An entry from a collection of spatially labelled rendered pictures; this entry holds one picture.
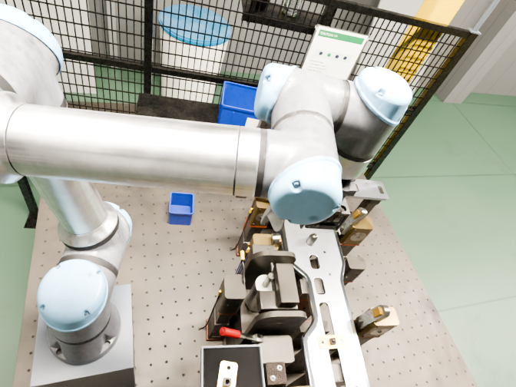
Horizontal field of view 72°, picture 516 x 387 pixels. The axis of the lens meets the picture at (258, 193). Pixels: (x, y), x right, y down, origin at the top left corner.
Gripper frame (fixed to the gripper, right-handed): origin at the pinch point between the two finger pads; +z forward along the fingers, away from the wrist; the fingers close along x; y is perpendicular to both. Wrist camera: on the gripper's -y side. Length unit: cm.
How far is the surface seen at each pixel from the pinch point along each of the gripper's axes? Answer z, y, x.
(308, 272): 44, -11, 21
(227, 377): 26.8, 22.3, -10.3
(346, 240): 48, -27, 42
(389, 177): 143, -157, 168
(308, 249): 44, -20, 23
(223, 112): 31, -72, -7
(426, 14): -12, -96, 68
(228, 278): 35.8, -4.9, -7.2
